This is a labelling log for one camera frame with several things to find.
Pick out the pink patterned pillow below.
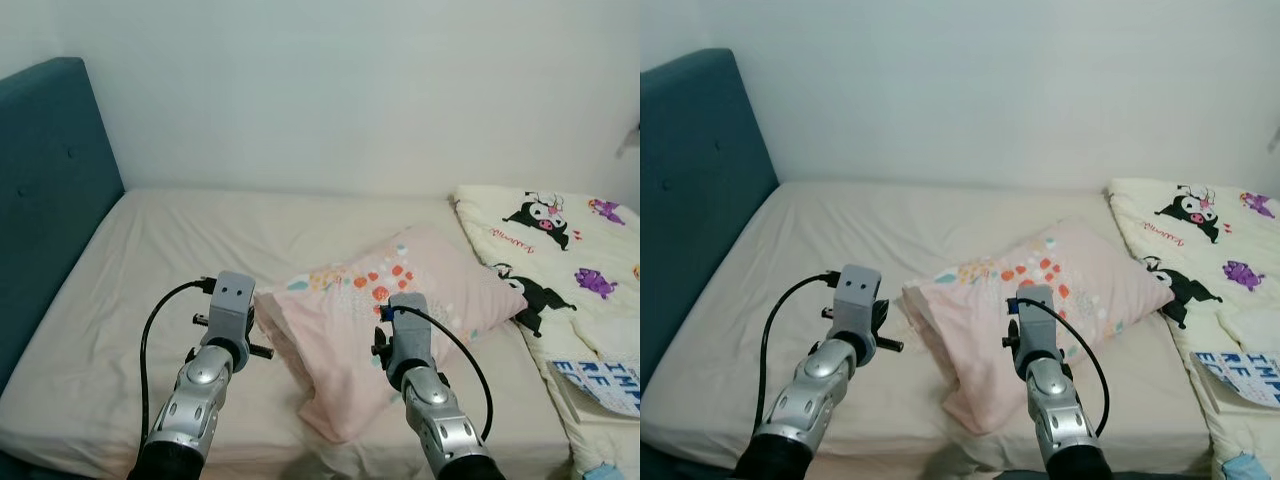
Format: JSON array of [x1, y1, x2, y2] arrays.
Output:
[[255, 225, 528, 444], [902, 222, 1176, 436]]

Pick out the white book blue letters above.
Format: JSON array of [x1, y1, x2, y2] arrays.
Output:
[[548, 355, 640, 419], [1190, 350, 1280, 409]]

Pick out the cream sheeted mattress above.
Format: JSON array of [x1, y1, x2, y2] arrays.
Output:
[[640, 180, 1216, 480], [0, 187, 576, 480]]

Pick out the cream cartoon print blanket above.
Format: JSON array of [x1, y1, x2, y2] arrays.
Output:
[[1107, 178, 1280, 480], [453, 183, 640, 480]]

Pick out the teal padded headboard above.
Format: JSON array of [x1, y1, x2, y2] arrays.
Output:
[[640, 48, 781, 391], [0, 57, 126, 391]]

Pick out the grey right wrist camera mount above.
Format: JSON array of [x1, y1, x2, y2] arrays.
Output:
[[1012, 285, 1059, 366], [385, 293, 433, 373]]

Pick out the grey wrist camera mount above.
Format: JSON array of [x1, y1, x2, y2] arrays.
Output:
[[385, 293, 433, 373], [835, 264, 883, 341], [205, 271, 257, 347], [1012, 285, 1059, 366]]

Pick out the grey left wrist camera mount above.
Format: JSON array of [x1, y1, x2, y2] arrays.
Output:
[[835, 264, 883, 341], [205, 271, 257, 347]]

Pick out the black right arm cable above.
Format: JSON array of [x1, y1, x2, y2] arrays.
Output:
[[382, 305, 494, 441], [1015, 297, 1111, 436]]

